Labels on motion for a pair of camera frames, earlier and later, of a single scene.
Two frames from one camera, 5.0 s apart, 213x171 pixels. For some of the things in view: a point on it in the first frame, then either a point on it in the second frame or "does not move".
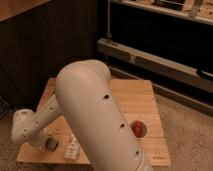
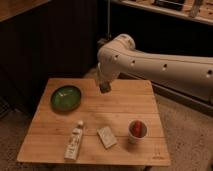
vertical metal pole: [108, 34] does not move
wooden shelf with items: [197, 10] does not move
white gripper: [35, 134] to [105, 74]
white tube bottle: [72, 149] does not move
